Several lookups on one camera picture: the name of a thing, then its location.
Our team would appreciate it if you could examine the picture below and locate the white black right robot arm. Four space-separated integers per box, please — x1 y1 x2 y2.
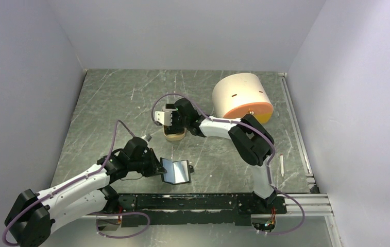
154 98 277 213

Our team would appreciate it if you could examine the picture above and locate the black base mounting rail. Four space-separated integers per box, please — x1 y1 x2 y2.
99 193 287 227

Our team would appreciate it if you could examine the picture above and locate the cream cylindrical drawer box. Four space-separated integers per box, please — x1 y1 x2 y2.
212 73 274 124

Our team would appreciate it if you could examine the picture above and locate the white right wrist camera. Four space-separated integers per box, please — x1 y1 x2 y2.
154 110 173 126

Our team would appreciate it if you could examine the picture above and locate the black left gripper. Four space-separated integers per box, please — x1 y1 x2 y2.
129 147 167 177

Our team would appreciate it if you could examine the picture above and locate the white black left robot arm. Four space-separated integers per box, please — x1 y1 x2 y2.
3 137 166 246

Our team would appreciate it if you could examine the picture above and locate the aluminium extrusion rail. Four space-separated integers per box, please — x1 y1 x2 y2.
278 72 335 247

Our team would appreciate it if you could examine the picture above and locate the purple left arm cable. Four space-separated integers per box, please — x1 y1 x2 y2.
2 119 151 247

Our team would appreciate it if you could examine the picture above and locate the beige oval card tray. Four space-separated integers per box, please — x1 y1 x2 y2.
163 126 186 142

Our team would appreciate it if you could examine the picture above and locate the white red-capped marker pen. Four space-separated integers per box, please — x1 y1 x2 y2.
279 154 285 177

